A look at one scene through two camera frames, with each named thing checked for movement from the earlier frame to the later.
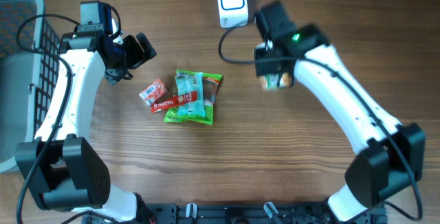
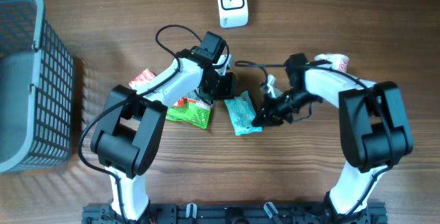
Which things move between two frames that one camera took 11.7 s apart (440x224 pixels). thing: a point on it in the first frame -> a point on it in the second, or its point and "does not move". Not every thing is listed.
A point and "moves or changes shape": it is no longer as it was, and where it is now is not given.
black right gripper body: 263,64 -> 283,106
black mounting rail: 227,213 does not move
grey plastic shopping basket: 29,64 does not move
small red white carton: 153,92 moves or changes shape
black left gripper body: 129,55 -> 221,86
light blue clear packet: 187,84 -> 242,113
